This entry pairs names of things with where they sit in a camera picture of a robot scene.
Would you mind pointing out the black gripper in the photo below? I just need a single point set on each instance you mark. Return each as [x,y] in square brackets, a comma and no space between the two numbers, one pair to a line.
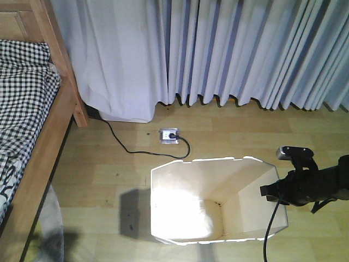
[296,189]

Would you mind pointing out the white plastic trash bin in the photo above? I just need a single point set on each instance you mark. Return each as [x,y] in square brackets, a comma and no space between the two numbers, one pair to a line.
[213,200]

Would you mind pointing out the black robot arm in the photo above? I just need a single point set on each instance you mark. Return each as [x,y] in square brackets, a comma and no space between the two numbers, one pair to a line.
[331,183]

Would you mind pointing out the floor power socket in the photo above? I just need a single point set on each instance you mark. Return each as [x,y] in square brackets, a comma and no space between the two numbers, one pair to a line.
[169,135]

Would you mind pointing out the light grey curtain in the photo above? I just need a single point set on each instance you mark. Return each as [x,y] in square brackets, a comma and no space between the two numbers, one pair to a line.
[130,55]

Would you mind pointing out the grey round rug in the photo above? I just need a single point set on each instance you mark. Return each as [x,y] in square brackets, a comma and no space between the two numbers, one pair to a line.
[47,240]

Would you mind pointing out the black white checkered bedding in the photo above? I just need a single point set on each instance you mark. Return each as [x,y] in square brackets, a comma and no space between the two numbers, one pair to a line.
[29,85]

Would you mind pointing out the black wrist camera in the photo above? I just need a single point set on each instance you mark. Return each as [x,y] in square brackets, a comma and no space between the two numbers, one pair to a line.
[300,157]

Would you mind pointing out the wooden bed frame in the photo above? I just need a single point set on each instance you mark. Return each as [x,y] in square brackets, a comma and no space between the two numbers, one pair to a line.
[35,21]

